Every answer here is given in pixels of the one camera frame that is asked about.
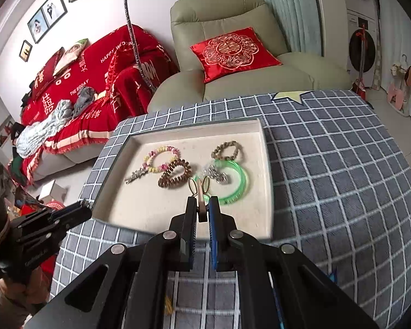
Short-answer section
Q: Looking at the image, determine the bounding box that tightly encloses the black framed portrait photo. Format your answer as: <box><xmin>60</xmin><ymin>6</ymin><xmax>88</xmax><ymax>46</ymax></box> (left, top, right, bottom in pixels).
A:
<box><xmin>27</xmin><ymin>8</ymin><xmax>49</xmax><ymax>44</ymax></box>

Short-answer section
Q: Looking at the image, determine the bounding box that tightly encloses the red embroidered cushion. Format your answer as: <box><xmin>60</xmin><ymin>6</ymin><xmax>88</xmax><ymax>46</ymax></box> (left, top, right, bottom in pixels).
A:
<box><xmin>190</xmin><ymin>27</ymin><xmax>283</xmax><ymax>83</ymax></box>

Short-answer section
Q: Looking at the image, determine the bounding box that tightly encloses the red covered sofa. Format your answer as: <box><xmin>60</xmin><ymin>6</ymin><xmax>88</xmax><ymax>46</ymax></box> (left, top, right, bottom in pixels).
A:
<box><xmin>21</xmin><ymin>24</ymin><xmax>179</xmax><ymax>179</ymax></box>

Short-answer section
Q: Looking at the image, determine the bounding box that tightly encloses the gooseneck phone stand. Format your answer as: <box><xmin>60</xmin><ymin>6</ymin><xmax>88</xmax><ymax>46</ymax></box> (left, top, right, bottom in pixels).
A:
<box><xmin>123</xmin><ymin>0</ymin><xmax>158</xmax><ymax>93</ymax></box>

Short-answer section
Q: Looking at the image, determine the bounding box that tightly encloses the slipper rack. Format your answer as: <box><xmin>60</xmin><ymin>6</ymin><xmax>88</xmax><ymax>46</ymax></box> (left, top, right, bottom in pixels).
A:
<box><xmin>387</xmin><ymin>54</ymin><xmax>411</xmax><ymax>115</ymax></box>

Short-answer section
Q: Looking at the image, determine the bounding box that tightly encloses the brown braided bracelet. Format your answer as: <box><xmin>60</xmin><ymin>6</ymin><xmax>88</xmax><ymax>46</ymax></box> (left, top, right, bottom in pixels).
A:
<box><xmin>210</xmin><ymin>140</ymin><xmax>245</xmax><ymax>162</ymax></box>

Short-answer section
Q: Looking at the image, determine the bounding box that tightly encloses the silver rhinestone hair clip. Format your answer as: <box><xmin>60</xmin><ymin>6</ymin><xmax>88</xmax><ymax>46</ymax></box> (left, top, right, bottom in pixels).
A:
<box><xmin>124</xmin><ymin>168</ymin><xmax>149</xmax><ymax>185</ymax></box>

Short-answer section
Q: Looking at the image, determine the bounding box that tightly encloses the small black picture frame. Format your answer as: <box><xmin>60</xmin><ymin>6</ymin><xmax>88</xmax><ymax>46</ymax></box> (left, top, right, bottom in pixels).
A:
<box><xmin>19</xmin><ymin>40</ymin><xmax>33</xmax><ymax>60</ymax></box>

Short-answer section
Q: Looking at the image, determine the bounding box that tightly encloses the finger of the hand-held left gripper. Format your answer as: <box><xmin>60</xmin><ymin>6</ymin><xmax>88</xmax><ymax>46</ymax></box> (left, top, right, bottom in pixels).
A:
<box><xmin>55</xmin><ymin>207</ymin><xmax>93</xmax><ymax>232</ymax></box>
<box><xmin>51</xmin><ymin>199</ymin><xmax>91</xmax><ymax>217</ymax></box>

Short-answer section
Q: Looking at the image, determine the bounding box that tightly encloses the grey jewelry tray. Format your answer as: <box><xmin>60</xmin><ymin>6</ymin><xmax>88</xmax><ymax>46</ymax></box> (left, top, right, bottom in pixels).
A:
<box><xmin>91</xmin><ymin>117</ymin><xmax>274</xmax><ymax>241</ymax></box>

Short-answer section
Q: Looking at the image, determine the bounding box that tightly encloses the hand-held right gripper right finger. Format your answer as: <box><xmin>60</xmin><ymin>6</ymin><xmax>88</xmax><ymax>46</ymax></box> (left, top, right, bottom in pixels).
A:
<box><xmin>207</xmin><ymin>195</ymin><xmax>381</xmax><ymax>329</ymax></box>

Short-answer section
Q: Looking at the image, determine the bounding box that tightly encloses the pastel beaded bracelet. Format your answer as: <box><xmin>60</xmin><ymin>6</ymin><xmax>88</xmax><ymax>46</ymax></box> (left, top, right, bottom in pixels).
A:
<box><xmin>143</xmin><ymin>146</ymin><xmax>181</xmax><ymax>174</ymax></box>

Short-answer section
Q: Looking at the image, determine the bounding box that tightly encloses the white washing machine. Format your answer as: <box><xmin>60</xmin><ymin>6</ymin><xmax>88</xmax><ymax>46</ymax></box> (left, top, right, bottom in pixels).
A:
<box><xmin>346</xmin><ymin>10</ymin><xmax>381</xmax><ymax>90</ymax></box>

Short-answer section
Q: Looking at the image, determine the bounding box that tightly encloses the white printed pillow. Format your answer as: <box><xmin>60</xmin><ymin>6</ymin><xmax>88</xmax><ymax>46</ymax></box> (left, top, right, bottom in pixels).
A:
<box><xmin>53</xmin><ymin>38</ymin><xmax>90</xmax><ymax>76</ymax></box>

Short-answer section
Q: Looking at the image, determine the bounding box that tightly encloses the beige bunny hair clip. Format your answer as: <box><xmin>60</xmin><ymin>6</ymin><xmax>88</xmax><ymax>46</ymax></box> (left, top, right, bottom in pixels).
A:
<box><xmin>188</xmin><ymin>175</ymin><xmax>213</xmax><ymax>223</ymax></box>

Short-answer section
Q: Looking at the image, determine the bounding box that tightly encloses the white curtain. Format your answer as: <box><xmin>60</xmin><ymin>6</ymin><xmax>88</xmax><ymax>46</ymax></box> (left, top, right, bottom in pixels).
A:
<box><xmin>375</xmin><ymin>0</ymin><xmax>411</xmax><ymax>131</ymax></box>

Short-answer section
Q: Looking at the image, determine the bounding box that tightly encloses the red mop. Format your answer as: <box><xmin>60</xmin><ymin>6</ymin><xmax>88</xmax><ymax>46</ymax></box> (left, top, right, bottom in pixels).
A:
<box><xmin>351</xmin><ymin>24</ymin><xmax>369</xmax><ymax>93</ymax></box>

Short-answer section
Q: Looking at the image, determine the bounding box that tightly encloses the red round floor mat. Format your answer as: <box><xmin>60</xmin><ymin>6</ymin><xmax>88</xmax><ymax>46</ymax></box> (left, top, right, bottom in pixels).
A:
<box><xmin>43</xmin><ymin>199</ymin><xmax>69</xmax><ymax>213</ymax></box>

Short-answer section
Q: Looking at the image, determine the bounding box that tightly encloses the beige sofa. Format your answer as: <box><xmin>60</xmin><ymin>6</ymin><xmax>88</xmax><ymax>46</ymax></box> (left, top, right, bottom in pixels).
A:
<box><xmin>31</xmin><ymin>137</ymin><xmax>113</xmax><ymax>182</ymax></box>

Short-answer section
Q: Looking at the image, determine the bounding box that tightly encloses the white cardboard box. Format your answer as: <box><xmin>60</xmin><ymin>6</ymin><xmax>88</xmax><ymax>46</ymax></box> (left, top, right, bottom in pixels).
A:
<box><xmin>38</xmin><ymin>181</ymin><xmax>69</xmax><ymax>201</ymax></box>

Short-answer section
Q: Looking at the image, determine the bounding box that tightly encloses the light green curtain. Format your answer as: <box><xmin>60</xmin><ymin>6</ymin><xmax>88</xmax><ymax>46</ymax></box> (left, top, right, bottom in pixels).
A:
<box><xmin>250</xmin><ymin>0</ymin><xmax>324</xmax><ymax>55</ymax></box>

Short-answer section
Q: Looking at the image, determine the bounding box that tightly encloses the green translucent bangle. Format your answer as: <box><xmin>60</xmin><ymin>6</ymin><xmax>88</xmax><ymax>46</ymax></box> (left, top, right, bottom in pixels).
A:
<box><xmin>195</xmin><ymin>158</ymin><xmax>251</xmax><ymax>206</ymax></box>

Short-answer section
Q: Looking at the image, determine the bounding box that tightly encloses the red fringed pillow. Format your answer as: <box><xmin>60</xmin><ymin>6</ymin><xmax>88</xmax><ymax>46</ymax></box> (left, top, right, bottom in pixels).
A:
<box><xmin>104</xmin><ymin>48</ymin><xmax>131</xmax><ymax>110</ymax></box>

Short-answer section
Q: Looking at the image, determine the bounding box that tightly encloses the person's left hand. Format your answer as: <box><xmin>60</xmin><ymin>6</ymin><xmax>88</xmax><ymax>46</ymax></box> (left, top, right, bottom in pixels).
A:
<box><xmin>0</xmin><ymin>267</ymin><xmax>50</xmax><ymax>316</ymax></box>

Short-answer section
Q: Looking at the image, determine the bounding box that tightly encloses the grey clothing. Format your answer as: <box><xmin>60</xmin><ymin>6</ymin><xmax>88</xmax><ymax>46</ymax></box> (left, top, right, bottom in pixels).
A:
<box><xmin>72</xmin><ymin>87</ymin><xmax>96</xmax><ymax>117</ymax></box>

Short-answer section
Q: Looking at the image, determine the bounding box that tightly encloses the red printed pillow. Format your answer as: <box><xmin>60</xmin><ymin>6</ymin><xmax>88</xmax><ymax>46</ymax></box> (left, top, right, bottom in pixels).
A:
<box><xmin>31</xmin><ymin>50</ymin><xmax>65</xmax><ymax>90</ymax></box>

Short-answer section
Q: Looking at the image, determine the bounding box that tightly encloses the light blue knitted blanket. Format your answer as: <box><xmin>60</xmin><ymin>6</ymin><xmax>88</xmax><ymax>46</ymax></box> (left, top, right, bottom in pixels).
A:
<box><xmin>15</xmin><ymin>99</ymin><xmax>72</xmax><ymax>158</ymax></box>

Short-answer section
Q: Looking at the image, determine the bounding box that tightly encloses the brown spiral hair tie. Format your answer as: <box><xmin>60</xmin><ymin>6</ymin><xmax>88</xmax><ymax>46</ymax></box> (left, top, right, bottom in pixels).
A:
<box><xmin>158</xmin><ymin>159</ymin><xmax>193</xmax><ymax>189</ymax></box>

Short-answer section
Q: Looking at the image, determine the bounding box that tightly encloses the black framed couple photo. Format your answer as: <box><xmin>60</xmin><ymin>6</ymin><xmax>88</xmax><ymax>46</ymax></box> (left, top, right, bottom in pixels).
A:
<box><xmin>42</xmin><ymin>0</ymin><xmax>68</xmax><ymax>28</ymax></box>

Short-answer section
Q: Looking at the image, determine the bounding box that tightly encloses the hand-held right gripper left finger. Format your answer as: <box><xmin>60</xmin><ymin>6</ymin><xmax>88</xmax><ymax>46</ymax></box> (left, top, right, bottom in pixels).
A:
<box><xmin>24</xmin><ymin>196</ymin><xmax>200</xmax><ymax>329</ymax></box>

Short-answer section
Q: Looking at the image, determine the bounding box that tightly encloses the light green armchair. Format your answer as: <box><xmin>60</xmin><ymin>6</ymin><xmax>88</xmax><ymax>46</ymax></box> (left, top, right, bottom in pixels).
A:
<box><xmin>147</xmin><ymin>0</ymin><xmax>353</xmax><ymax>114</ymax></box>

